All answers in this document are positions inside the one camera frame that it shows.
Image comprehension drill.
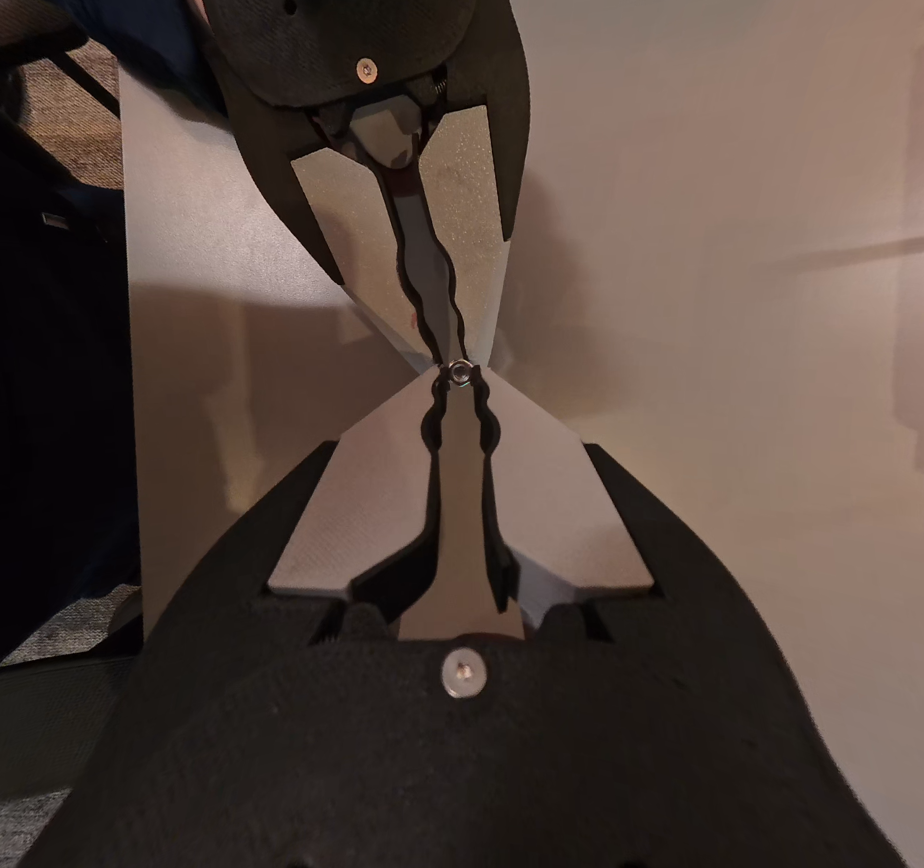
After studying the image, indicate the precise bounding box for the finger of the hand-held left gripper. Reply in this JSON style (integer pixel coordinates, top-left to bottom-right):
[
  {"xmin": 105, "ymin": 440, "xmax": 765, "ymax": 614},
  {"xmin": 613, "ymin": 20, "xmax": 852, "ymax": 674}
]
[
  {"xmin": 291, "ymin": 145, "xmax": 445, "ymax": 378},
  {"xmin": 415, "ymin": 104, "xmax": 512, "ymax": 374}
]

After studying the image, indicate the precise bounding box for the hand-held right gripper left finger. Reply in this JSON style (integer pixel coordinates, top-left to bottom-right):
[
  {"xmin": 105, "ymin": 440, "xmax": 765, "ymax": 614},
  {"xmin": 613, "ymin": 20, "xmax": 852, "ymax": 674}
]
[{"xmin": 267, "ymin": 366, "xmax": 450, "ymax": 625}]

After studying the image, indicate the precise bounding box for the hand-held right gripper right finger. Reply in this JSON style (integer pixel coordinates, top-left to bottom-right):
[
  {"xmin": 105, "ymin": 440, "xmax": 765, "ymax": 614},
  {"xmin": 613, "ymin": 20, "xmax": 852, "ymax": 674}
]
[{"xmin": 468, "ymin": 366, "xmax": 655, "ymax": 641}]

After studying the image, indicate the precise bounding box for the black office chair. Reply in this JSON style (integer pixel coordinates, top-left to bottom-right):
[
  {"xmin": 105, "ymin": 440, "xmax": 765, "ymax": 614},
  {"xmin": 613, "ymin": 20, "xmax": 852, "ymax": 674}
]
[{"xmin": 0, "ymin": 0, "xmax": 124, "ymax": 162}]

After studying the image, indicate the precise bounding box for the person's left forearm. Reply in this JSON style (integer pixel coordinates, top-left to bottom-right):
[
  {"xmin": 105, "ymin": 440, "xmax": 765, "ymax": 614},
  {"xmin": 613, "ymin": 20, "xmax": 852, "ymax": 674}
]
[{"xmin": 87, "ymin": 0, "xmax": 232, "ymax": 122}]

